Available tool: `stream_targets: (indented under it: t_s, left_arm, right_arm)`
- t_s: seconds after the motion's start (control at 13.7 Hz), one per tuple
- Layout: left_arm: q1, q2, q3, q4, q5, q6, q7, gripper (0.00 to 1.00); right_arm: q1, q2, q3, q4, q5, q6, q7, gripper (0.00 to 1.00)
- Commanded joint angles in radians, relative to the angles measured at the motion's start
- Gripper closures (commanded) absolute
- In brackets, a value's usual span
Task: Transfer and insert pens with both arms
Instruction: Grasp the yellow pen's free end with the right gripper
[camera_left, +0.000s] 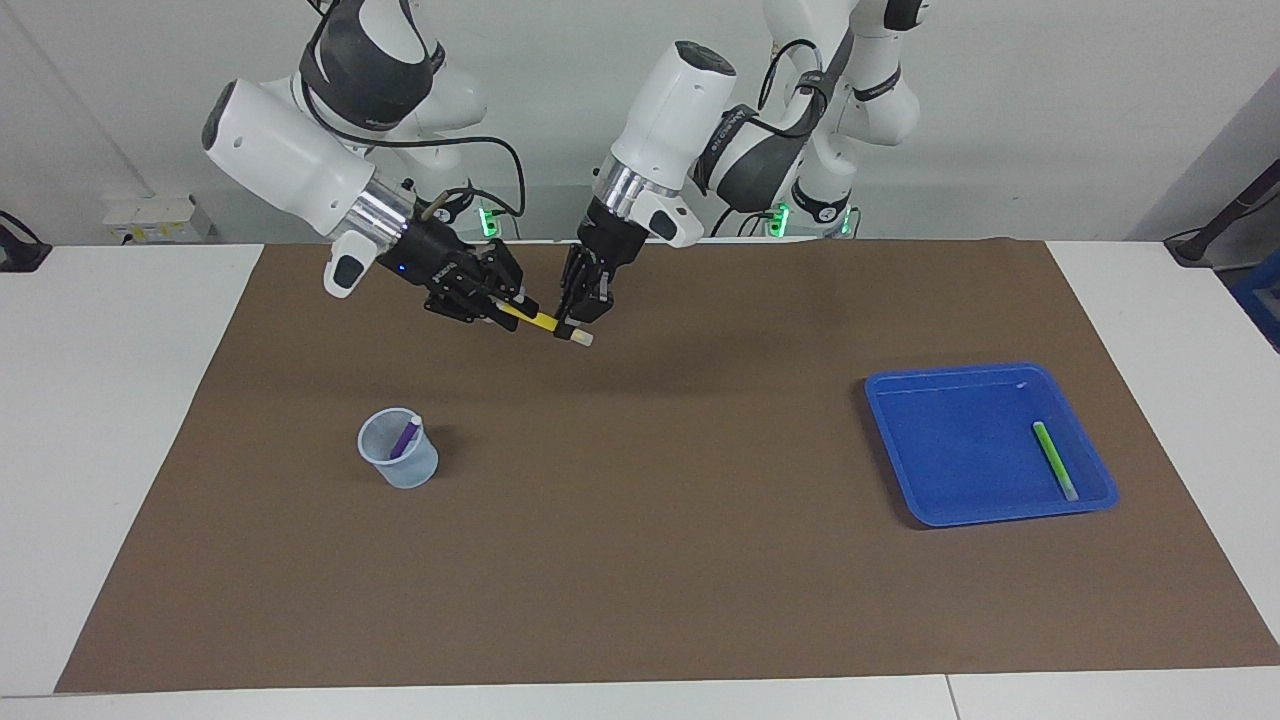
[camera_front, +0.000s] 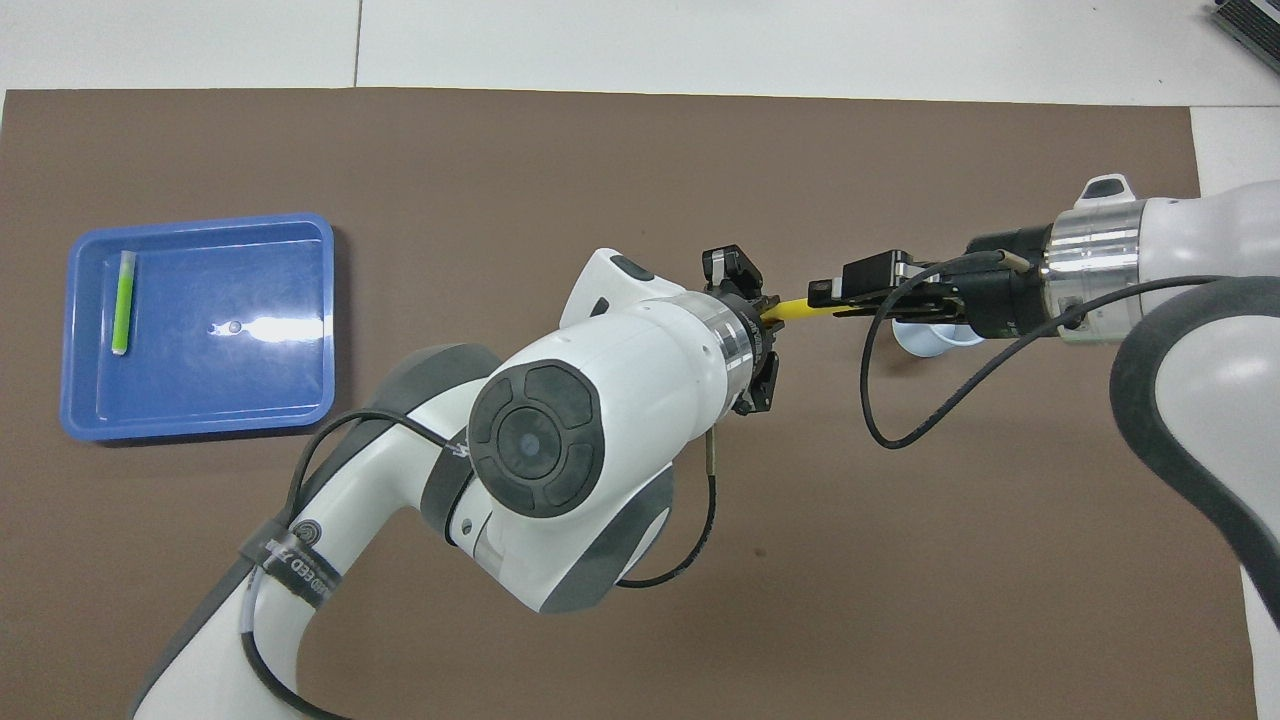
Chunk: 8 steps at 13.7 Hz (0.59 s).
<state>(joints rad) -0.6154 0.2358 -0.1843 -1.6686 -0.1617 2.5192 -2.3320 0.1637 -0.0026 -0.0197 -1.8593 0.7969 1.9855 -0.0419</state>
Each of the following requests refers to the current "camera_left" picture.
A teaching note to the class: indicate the translucent plastic cup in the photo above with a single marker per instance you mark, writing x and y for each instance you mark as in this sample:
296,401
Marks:
415,472

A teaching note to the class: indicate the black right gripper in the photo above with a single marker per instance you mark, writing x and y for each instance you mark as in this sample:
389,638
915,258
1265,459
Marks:
435,260

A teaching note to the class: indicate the blue plastic tray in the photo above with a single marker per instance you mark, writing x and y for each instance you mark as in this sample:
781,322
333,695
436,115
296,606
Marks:
950,460

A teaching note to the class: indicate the yellow marker pen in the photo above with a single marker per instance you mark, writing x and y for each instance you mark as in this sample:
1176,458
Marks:
540,320

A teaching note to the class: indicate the brown table mat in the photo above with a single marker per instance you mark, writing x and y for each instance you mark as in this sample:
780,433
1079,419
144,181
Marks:
640,580

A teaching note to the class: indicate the black clamp base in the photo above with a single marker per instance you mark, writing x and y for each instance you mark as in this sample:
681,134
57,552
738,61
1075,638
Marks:
20,255

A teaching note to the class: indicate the purple marker pen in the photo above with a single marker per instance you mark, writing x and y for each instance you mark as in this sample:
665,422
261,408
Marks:
403,440

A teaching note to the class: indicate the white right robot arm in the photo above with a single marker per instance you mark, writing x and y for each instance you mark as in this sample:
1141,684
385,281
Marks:
290,160

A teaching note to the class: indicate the green marker pen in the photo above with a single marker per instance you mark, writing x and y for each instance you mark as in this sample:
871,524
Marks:
1055,460

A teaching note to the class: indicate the blue storage bin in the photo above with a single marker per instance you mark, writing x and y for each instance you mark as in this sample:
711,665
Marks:
1262,300

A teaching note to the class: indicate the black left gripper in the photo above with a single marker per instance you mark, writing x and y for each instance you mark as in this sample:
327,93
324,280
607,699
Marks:
610,235

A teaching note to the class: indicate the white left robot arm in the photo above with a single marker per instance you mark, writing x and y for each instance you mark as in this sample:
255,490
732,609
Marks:
670,110

